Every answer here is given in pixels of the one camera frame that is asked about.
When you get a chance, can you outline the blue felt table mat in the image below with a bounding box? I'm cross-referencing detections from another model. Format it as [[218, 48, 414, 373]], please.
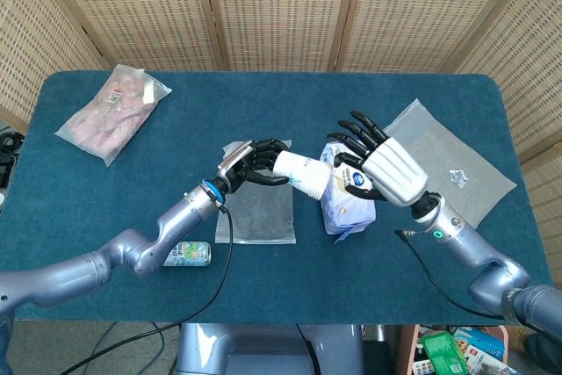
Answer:
[[0, 69, 555, 327]]

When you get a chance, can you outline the woven bamboo folding screen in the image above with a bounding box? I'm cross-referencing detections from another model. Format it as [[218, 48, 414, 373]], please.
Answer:
[[0, 0, 562, 222]]

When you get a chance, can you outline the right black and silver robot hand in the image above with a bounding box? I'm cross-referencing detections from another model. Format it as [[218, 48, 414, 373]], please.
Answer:
[[326, 110, 429, 208]]

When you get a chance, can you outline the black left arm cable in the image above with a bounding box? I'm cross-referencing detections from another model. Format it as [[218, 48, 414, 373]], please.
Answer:
[[59, 201, 236, 375]]

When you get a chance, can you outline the printed cardboard box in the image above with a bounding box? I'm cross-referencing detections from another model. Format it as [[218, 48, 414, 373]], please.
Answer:
[[465, 348, 523, 375]]

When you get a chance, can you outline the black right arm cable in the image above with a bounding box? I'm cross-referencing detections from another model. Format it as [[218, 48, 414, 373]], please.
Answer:
[[393, 228, 508, 321]]

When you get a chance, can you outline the dark floor cable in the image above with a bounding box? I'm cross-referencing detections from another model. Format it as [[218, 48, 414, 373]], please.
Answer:
[[83, 321, 167, 375]]

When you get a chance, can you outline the frosted bag with grey contents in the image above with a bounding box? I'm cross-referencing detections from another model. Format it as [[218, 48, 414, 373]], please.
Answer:
[[383, 97, 518, 230]]

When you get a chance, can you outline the white and blue tissue pack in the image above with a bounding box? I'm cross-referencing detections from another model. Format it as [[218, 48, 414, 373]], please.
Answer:
[[316, 140, 378, 245]]

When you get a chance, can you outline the light blue drink can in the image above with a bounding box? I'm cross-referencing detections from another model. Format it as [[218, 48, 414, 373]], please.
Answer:
[[162, 241, 213, 268]]

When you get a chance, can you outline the blue box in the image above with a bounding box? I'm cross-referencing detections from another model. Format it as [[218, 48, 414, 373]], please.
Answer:
[[451, 327, 506, 361]]

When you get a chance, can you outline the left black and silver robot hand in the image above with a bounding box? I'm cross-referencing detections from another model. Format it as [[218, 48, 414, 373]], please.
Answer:
[[216, 137, 291, 195]]

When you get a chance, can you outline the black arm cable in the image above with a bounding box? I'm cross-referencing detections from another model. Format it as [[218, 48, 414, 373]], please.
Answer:
[[393, 228, 508, 321], [59, 201, 236, 375]]

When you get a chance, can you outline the frosted bag with dark contents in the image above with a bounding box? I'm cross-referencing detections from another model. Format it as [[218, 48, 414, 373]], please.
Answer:
[[214, 139, 298, 245]]

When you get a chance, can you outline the green box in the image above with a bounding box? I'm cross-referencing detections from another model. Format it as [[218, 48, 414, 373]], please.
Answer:
[[420, 331, 470, 375]]

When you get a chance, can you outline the wooden crate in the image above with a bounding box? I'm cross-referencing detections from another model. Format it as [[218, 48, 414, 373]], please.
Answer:
[[397, 324, 513, 375]]

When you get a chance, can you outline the black equipment pile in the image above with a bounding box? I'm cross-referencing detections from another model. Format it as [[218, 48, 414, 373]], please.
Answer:
[[0, 126, 25, 187]]

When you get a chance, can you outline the silver-blue robot torso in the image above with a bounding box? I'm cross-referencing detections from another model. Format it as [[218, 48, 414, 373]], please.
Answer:
[[175, 323, 365, 375]]

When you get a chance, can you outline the frosted bag with pink contents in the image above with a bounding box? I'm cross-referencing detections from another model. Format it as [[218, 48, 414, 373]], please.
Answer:
[[54, 63, 173, 168]]

